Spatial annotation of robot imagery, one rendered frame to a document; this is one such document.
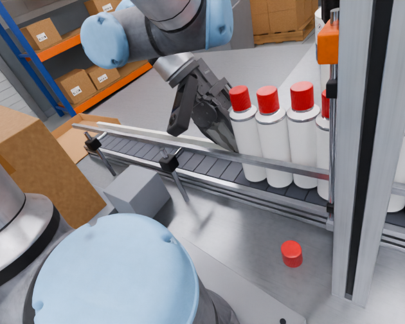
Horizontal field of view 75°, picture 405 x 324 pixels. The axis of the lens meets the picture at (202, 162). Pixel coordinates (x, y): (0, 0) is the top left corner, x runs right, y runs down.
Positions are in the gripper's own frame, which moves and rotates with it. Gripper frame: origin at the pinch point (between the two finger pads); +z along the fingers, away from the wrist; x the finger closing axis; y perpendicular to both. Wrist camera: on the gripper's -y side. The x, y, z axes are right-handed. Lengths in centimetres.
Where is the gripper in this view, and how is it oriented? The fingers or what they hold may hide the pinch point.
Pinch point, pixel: (237, 152)
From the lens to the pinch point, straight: 57.0
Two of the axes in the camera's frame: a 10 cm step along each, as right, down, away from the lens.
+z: 6.4, 7.3, 2.4
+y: 5.4, -6.5, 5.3
